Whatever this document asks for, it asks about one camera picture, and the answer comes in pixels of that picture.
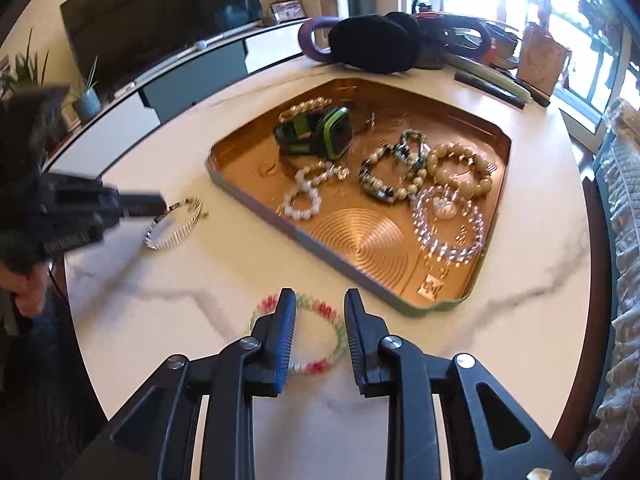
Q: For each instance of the black and green watch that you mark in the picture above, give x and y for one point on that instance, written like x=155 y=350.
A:
x=320 y=132

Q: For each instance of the black fabric bag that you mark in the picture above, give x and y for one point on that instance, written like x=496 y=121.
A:
x=375 y=42

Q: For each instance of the person's left hand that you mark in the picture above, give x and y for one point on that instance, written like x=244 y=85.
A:
x=27 y=292

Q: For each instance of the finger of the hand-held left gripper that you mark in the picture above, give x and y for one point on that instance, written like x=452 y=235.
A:
x=145 y=205

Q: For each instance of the brown paper bag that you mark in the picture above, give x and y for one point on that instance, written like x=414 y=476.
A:
x=542 y=60

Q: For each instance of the black remote control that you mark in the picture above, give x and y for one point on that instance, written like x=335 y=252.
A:
x=490 y=90

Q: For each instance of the television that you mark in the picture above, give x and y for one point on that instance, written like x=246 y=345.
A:
x=160 y=15

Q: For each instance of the potted plant in blue pot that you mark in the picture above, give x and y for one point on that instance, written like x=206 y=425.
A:
x=87 y=102

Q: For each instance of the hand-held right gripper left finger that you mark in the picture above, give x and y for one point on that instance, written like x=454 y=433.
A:
x=284 y=342

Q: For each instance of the gold metal tray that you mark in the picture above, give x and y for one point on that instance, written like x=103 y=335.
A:
x=350 y=240

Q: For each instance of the leafy green houseplant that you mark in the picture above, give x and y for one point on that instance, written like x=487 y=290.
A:
x=22 y=72

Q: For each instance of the white and grey TV cabinet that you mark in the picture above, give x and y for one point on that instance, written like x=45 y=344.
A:
x=200 y=80

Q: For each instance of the pale green tube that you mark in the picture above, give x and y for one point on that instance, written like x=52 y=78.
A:
x=490 y=75

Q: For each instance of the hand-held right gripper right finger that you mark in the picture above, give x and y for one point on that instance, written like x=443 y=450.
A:
x=354 y=342

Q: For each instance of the small photo frame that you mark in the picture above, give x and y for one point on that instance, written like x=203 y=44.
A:
x=287 y=11

